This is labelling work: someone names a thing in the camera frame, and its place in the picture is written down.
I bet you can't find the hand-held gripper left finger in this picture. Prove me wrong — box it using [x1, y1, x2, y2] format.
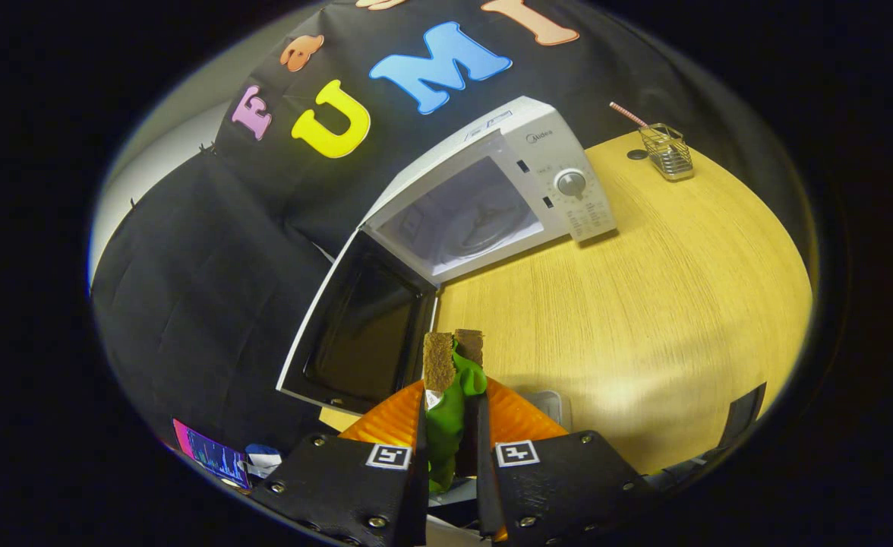
[251, 378, 429, 547]

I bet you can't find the brown bread lettuce sandwich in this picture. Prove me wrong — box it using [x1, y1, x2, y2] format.
[422, 328, 489, 495]

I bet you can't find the white microwave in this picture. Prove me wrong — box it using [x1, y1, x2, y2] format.
[276, 95, 618, 417]

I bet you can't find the small white tray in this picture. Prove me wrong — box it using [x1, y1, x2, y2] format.
[522, 390, 573, 432]

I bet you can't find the computer monitor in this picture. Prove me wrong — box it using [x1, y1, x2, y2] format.
[172, 418, 251, 489]

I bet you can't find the wire mesh holder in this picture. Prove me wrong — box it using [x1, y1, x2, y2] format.
[638, 123, 696, 182]

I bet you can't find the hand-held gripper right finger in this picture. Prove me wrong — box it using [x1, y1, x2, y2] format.
[475, 376, 664, 544]

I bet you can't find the red striped straw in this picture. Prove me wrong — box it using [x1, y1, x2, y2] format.
[609, 101, 648, 128]

